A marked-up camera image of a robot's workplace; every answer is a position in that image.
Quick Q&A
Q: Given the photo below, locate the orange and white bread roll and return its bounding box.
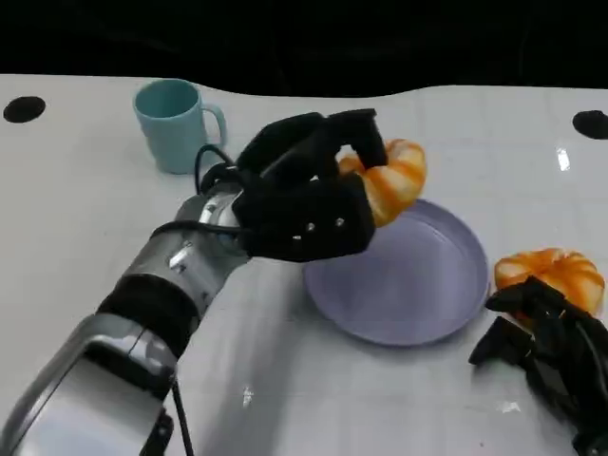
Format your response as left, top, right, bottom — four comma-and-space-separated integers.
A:
493, 247, 606, 329
335, 138, 428, 228

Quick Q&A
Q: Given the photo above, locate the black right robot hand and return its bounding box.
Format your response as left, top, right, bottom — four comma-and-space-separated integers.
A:
467, 275, 608, 456

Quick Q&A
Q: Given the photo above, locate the pale green mug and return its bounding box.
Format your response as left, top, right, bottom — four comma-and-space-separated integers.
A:
131, 79, 227, 175

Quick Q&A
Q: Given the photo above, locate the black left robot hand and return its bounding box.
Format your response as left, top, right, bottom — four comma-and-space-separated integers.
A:
234, 107, 389, 263

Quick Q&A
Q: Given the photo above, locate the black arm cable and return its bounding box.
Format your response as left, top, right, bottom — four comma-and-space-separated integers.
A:
150, 144, 253, 238
169, 374, 196, 456

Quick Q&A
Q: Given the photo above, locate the black table grommet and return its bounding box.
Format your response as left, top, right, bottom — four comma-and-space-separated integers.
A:
572, 109, 608, 141
2, 95, 48, 124

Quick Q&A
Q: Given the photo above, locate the lilac plate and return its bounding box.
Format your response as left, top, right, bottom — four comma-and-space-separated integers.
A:
303, 198, 490, 347

